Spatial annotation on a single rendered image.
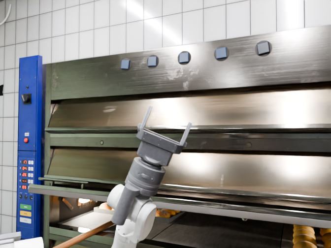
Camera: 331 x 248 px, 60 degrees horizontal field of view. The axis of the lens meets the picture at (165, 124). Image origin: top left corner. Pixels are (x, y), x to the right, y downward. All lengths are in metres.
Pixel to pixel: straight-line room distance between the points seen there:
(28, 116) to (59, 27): 0.54
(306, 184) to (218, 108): 0.44
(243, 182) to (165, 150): 0.57
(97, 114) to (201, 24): 0.68
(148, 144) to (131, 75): 0.77
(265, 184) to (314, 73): 0.46
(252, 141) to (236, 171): 0.14
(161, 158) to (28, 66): 1.31
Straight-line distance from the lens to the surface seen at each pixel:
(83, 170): 1.58
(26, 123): 1.85
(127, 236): 0.81
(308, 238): 1.54
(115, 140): 1.46
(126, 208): 0.72
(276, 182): 1.21
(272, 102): 1.22
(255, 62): 1.25
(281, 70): 1.23
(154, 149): 0.71
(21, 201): 1.90
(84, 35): 1.67
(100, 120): 1.50
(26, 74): 1.88
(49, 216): 1.81
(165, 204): 1.20
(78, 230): 1.71
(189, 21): 1.37
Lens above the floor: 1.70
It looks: 2 degrees up
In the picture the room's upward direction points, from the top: straight up
